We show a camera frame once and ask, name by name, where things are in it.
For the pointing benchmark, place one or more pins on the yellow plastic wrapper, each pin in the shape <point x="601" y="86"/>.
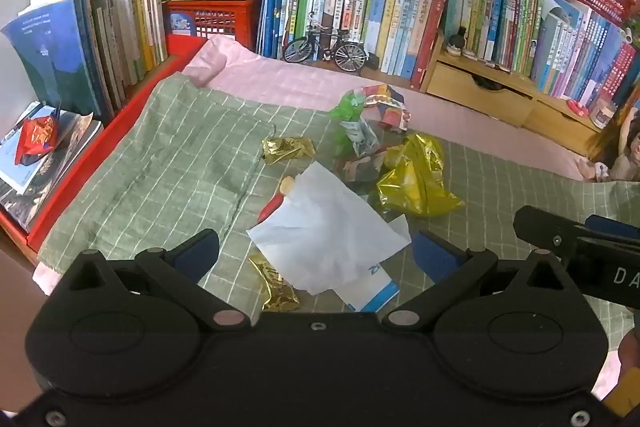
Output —
<point x="415" y="177"/>

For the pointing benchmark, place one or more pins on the pile of magazines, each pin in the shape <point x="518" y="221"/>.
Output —
<point x="30" y="187"/>

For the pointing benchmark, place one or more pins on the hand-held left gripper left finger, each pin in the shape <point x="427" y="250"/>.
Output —
<point x="192" y="254"/>

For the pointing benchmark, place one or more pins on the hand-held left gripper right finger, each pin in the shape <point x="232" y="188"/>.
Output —
<point x="435" y="257"/>

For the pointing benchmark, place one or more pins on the red plastic tray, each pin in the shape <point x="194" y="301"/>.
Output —
<point x="187" y="44"/>

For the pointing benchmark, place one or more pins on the white blue packet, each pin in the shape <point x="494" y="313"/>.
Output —
<point x="375" y="289"/>

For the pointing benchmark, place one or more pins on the small black figurine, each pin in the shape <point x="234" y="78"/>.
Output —
<point x="456" y="42"/>

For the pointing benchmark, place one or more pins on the colourful snack wrapper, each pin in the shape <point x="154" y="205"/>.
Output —
<point x="385" y="99"/>

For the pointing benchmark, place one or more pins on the doll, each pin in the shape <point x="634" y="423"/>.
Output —
<point x="627" y="157"/>

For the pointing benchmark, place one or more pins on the small round jar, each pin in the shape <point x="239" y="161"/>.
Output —
<point x="605" y="114"/>

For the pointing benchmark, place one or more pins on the gold candy wrapper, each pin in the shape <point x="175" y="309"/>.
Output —
<point x="287" y="149"/>
<point x="277" y="287"/>

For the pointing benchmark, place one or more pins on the green plastic wrapper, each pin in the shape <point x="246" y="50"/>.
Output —
<point x="347" y="107"/>

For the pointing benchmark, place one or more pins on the crumpled white printed packet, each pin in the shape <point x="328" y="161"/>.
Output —
<point x="362" y="137"/>

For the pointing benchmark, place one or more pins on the green checked cloth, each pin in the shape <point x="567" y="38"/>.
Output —
<point x="175" y="167"/>

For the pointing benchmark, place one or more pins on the white tissue paper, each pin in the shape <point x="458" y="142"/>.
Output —
<point x="320" y="227"/>

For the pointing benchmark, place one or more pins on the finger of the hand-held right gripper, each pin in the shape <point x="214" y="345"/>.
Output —
<point x="612" y="227"/>
<point x="550" y="232"/>

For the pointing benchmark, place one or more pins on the pink teal printed wrapper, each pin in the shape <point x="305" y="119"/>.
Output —
<point x="360" y="167"/>

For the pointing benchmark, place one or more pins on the wooden drawer organizer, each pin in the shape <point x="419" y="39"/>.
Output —
<point x="475" y="89"/>

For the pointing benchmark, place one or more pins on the red snack packet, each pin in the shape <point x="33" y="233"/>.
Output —
<point x="37" y="137"/>

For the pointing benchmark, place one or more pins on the black model bicycle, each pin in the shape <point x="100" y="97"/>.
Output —
<point x="327" y="54"/>

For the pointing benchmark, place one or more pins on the red plastic crate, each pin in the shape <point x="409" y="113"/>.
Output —
<point x="215" y="22"/>

